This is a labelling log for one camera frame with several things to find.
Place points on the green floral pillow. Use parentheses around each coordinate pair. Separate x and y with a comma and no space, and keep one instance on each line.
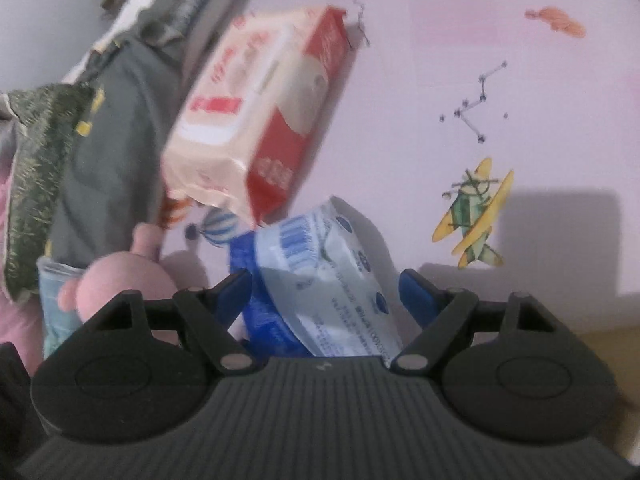
(42,175)

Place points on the pink plush toy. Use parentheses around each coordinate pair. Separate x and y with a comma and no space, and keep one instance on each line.
(125,275)

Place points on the pink and red wipes pack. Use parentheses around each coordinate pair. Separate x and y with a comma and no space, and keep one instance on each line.
(250,125)

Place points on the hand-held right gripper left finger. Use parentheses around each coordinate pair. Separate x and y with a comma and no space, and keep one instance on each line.
(235,295)

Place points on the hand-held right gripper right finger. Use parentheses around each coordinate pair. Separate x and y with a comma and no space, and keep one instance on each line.
(420,297)

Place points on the blue rolled towel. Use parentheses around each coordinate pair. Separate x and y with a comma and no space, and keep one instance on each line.
(52,300)

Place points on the blue wet wipe packet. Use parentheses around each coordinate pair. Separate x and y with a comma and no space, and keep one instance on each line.
(325,270)

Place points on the pink printed bed sheet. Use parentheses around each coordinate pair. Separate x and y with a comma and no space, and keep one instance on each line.
(450,75)

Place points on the grey quilt with yellow print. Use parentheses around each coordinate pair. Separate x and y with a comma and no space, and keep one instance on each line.
(120,150)

